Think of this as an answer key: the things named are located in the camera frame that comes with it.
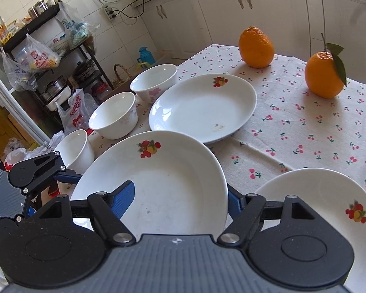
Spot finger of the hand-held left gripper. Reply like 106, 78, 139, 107
30, 151, 81, 191
14, 194, 39, 223

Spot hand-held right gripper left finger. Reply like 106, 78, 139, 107
33, 181, 138, 248

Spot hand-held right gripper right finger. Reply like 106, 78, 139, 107
216, 185, 319, 246

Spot plain white bowl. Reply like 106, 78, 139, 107
53, 129, 95, 173
88, 92, 138, 140

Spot white plate with fruit print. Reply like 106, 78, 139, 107
148, 73, 257, 145
254, 168, 366, 287
70, 130, 229, 245

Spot white bowl with pink flowers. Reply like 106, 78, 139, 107
130, 64, 178, 104

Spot crumpled white plastic bags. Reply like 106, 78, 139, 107
3, 131, 64, 171

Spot yellow wooden cabinet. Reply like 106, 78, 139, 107
0, 100, 35, 159

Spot red and white plastic bag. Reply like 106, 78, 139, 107
56, 88, 95, 135

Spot cherry print tablecloth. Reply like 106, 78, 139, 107
56, 43, 366, 220

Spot steel cooking pot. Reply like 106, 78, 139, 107
41, 76, 71, 102

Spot dark cooking pot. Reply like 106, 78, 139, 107
72, 62, 96, 84

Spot wicker basket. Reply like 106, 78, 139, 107
113, 63, 133, 90

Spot clear plastic bag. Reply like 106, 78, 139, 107
1, 47, 38, 92

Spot plastic bag with red print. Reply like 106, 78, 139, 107
26, 33, 61, 72

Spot blue thermos jug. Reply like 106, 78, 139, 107
137, 47, 153, 68

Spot plastic bag with green print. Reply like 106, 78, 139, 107
56, 1, 92, 48

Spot orange with green leaf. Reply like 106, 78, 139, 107
304, 32, 348, 99

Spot orange without leaf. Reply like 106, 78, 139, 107
238, 26, 275, 68

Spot black metal shelf rack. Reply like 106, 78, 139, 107
1, 3, 115, 126

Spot white power strip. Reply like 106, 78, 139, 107
103, 5, 117, 21

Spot metal canister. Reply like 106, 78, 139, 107
33, 0, 48, 18

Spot white kitchen cabinets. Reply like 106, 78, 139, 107
134, 0, 366, 68

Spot black power cable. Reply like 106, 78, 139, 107
111, 0, 161, 19

